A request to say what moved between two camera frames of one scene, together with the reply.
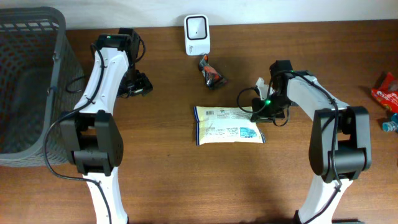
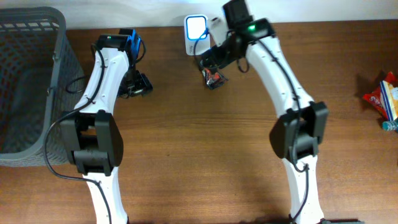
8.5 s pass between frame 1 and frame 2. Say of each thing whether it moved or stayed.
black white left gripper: stayed
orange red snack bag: moved
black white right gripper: moved
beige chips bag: moved
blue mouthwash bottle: stayed
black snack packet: stayed
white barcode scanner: stayed
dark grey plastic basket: stayed
